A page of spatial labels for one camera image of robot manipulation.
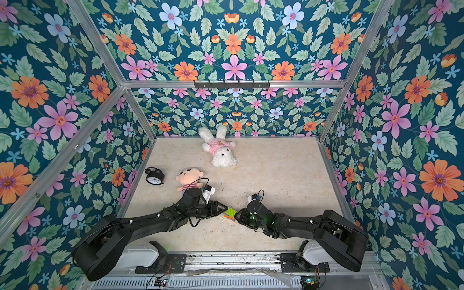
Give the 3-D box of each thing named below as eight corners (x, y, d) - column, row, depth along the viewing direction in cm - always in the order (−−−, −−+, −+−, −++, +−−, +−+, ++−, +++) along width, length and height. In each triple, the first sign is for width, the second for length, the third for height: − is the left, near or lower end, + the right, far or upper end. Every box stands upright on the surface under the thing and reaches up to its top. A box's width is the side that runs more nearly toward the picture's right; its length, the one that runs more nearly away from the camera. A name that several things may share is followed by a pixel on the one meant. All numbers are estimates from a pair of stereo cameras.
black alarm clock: (150, 186, 100) (142, 176, 92) (153, 177, 104) (146, 167, 96) (164, 185, 100) (157, 176, 92) (167, 177, 103) (160, 167, 96)
